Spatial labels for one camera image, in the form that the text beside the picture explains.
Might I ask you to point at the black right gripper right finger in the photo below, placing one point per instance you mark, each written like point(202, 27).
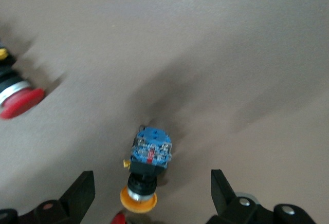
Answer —
point(226, 203)

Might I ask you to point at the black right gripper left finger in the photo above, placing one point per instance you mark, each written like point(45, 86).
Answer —
point(77, 198)

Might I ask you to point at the yellow mushroom push button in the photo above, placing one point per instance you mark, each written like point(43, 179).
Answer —
point(151, 147)

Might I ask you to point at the red mushroom push button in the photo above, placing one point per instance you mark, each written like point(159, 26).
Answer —
point(18, 103)
point(119, 219)

